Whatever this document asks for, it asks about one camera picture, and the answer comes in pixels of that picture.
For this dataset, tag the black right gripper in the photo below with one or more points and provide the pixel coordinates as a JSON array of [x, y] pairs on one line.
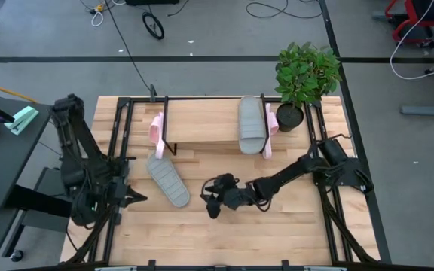
[[237, 197]]

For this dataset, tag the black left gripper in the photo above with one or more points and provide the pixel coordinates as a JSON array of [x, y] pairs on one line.
[[118, 193]]

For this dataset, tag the grey rubber slide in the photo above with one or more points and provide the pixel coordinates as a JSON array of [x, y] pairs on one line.
[[252, 124], [168, 178]]

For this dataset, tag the pink rubber slide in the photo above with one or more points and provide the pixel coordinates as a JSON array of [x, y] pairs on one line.
[[274, 126], [156, 131]]

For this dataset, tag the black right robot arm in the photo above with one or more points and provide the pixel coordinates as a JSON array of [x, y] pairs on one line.
[[288, 173]]

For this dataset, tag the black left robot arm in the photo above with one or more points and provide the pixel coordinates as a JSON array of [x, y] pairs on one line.
[[77, 135]]

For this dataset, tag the black office desk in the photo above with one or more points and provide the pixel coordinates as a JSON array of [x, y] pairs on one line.
[[6, 169]]

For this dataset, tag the black desk caster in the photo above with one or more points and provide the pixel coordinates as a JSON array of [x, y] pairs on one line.
[[16, 256]]

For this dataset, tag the mint green stapler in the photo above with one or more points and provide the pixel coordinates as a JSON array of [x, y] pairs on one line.
[[21, 119]]

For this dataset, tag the green potted plant black pot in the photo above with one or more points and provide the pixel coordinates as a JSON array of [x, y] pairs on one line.
[[307, 75]]

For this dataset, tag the orange rod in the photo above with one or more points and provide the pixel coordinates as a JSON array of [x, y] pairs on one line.
[[2, 89]]

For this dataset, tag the red and black cart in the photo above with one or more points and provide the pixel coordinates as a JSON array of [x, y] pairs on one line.
[[412, 15]]

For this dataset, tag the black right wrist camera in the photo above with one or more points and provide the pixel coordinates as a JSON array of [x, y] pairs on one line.
[[226, 181]]

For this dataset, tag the wooden shelf black metal frame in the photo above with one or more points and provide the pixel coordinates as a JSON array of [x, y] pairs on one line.
[[202, 124]]

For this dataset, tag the black aluminium rig frame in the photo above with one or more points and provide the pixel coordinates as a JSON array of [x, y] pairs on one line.
[[129, 113]]

